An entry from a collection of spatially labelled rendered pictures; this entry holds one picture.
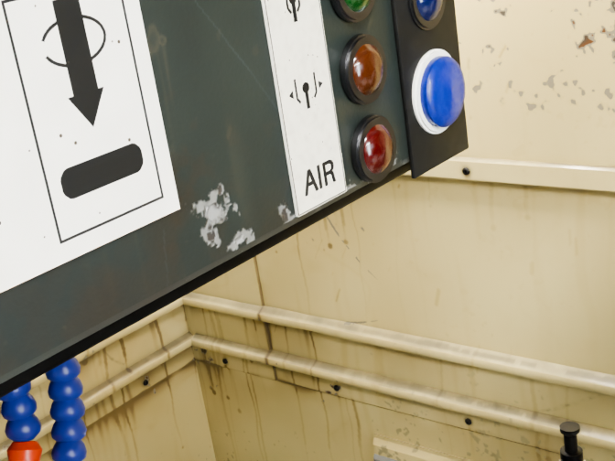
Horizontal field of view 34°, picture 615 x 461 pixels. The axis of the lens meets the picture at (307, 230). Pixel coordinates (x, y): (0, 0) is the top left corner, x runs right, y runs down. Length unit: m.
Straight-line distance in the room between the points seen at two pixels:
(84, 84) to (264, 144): 0.08
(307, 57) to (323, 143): 0.03
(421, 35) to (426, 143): 0.05
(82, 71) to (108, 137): 0.02
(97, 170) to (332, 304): 1.25
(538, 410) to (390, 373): 0.24
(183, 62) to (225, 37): 0.02
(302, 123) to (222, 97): 0.04
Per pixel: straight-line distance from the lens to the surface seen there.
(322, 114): 0.38
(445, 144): 0.45
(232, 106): 0.34
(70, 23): 0.30
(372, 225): 1.44
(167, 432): 1.83
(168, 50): 0.32
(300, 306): 1.59
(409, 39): 0.42
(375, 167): 0.40
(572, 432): 0.80
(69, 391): 0.51
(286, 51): 0.36
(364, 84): 0.39
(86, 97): 0.30
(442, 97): 0.43
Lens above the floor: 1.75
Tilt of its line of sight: 19 degrees down
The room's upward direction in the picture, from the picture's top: 9 degrees counter-clockwise
